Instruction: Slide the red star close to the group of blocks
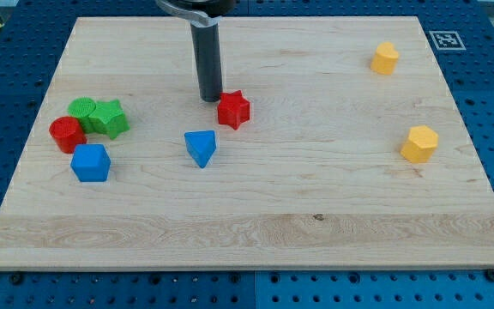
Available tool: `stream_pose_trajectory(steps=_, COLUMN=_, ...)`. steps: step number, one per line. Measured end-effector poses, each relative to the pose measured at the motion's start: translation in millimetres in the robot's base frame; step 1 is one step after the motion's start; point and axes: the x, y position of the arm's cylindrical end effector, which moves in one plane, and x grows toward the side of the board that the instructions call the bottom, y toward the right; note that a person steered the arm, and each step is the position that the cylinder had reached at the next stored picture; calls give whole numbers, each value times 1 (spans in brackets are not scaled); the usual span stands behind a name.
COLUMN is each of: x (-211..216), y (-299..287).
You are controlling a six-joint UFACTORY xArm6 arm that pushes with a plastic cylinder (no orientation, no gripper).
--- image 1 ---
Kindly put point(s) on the red star block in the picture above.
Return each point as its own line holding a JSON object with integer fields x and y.
{"x": 233, "y": 109}

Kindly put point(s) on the silver robot arm clamp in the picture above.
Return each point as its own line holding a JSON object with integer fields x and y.
{"x": 199, "y": 13}

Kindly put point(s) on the green star block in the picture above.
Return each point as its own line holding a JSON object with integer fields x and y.
{"x": 109, "y": 118}

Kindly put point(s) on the blue triangle block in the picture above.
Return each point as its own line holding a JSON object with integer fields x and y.
{"x": 201, "y": 145}

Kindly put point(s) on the wooden board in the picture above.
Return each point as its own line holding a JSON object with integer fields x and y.
{"x": 313, "y": 181}

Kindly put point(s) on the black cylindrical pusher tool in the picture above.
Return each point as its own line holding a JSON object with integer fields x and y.
{"x": 206, "y": 46}

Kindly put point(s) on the blue cube block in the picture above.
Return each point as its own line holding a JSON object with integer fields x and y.
{"x": 91, "y": 163}

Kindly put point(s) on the yellow heart block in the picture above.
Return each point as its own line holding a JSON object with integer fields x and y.
{"x": 385, "y": 59}

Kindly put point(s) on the green cylinder block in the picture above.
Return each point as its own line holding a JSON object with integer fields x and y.
{"x": 80, "y": 109}

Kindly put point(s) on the yellow hexagon block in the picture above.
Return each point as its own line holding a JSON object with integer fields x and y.
{"x": 420, "y": 144}

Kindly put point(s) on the red cylinder block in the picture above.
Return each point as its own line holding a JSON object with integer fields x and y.
{"x": 67, "y": 133}

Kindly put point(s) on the white fiducial marker tag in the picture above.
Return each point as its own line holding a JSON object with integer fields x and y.
{"x": 447, "y": 40}

